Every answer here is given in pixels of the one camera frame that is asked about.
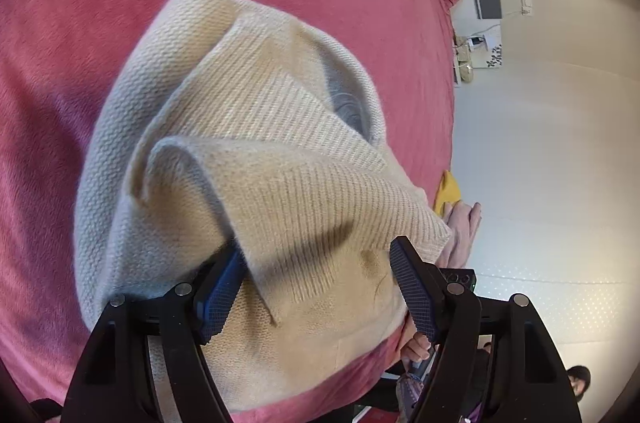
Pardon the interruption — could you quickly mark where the beige knit sweater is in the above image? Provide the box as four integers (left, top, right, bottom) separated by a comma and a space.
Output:
74, 0, 450, 422

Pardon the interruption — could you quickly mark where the patterned right sleeve forearm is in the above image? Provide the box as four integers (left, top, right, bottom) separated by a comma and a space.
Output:
396, 372, 424, 423

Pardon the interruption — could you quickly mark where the operator right hand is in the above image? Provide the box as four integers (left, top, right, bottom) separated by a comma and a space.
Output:
436, 201, 482, 269

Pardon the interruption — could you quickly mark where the yellow garment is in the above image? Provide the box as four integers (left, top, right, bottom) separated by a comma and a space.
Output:
433, 170, 462, 217

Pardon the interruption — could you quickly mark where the pink bed blanket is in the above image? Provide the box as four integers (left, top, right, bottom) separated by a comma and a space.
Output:
1, 0, 458, 401

